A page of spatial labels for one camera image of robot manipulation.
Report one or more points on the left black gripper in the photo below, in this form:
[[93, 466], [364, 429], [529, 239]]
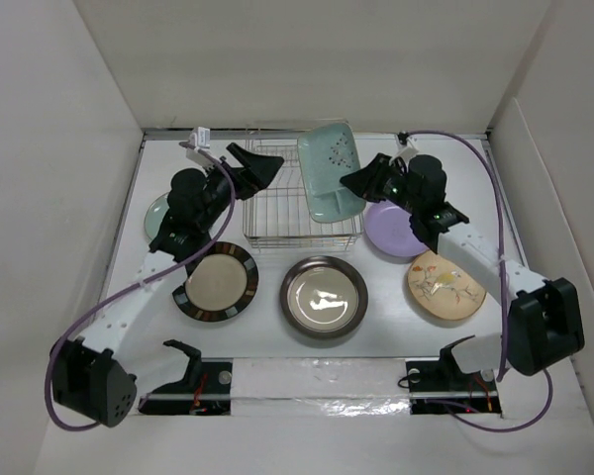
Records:
[[260, 169]]

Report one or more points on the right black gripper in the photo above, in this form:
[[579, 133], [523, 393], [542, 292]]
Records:
[[365, 181]]

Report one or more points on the purple round plate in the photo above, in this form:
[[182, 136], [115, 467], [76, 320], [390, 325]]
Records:
[[388, 228]]

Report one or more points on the rectangular light green plate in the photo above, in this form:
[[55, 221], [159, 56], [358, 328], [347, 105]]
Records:
[[327, 154]]

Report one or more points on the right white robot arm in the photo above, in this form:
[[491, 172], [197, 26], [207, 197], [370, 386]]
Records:
[[541, 319]]

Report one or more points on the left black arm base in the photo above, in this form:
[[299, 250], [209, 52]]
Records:
[[207, 392]]

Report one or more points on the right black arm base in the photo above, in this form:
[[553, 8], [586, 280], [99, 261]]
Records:
[[439, 388]]

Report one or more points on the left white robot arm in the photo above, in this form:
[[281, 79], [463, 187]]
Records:
[[85, 372]]

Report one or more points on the round light green plate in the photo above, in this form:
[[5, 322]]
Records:
[[154, 216]]

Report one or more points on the striped rim beige plate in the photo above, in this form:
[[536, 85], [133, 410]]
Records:
[[221, 286]]

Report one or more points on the brown rimmed deep plate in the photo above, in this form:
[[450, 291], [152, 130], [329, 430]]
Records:
[[323, 298]]

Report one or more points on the beige bird pattern plate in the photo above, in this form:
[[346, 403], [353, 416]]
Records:
[[443, 289]]

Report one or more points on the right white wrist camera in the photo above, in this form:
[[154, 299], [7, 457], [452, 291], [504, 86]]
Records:
[[406, 148]]

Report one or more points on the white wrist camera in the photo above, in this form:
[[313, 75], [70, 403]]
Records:
[[406, 148], [198, 144]]

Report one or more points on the metal wire dish rack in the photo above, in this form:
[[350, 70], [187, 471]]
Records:
[[278, 217]]

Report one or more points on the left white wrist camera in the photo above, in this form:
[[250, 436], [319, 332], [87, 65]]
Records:
[[198, 144]]

